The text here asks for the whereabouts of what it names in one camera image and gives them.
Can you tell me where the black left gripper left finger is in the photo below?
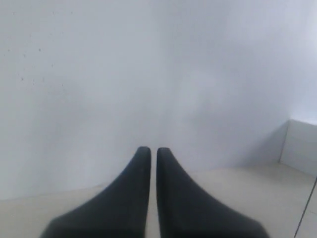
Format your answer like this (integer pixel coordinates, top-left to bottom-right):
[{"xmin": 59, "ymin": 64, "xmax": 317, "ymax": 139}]
[{"xmin": 41, "ymin": 146, "xmax": 151, "ymax": 238}]

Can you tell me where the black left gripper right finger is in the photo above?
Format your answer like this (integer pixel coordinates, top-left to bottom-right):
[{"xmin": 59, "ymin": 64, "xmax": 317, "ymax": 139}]
[{"xmin": 156, "ymin": 147, "xmax": 269, "ymax": 238}]

